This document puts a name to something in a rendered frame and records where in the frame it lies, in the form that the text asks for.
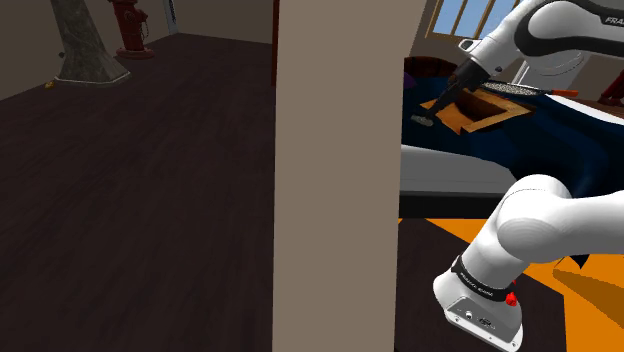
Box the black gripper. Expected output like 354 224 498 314
425 58 491 121

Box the open brown cardboard box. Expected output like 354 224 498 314
420 87 536 136

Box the orange rug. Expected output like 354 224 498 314
398 218 624 352

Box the red hydrant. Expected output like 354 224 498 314
107 0 157 61

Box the black mesh tool orange handle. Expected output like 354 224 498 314
479 80 580 99

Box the window with wooden frame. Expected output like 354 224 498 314
425 0 526 41

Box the grey stone pedestal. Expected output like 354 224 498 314
48 0 132 88

